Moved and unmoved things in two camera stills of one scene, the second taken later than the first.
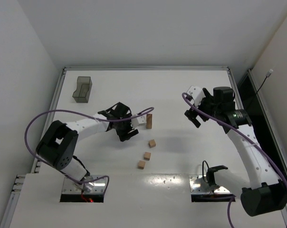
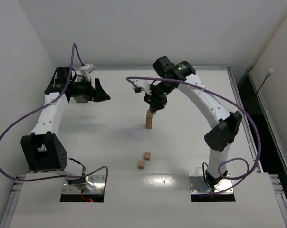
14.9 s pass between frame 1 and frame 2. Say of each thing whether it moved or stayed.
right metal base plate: stayed
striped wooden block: stayed
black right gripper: moved
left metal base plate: stayed
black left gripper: moved
